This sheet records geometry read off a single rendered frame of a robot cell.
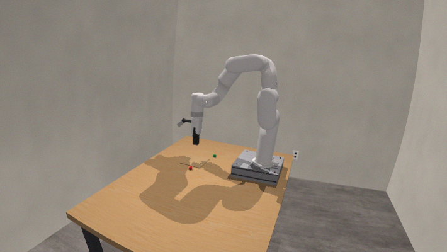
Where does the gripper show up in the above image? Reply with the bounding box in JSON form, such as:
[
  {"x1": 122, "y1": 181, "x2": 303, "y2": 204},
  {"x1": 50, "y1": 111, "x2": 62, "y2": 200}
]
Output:
[{"x1": 191, "y1": 116, "x2": 203, "y2": 145}]

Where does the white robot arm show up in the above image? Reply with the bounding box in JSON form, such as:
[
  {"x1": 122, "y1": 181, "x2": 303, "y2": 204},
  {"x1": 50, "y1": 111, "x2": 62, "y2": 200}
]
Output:
[{"x1": 191, "y1": 54, "x2": 280, "y2": 168}]

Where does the tan mat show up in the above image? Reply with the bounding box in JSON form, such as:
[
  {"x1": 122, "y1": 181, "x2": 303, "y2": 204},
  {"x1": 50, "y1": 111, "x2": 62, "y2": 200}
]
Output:
[{"x1": 179, "y1": 154, "x2": 209, "y2": 168}]

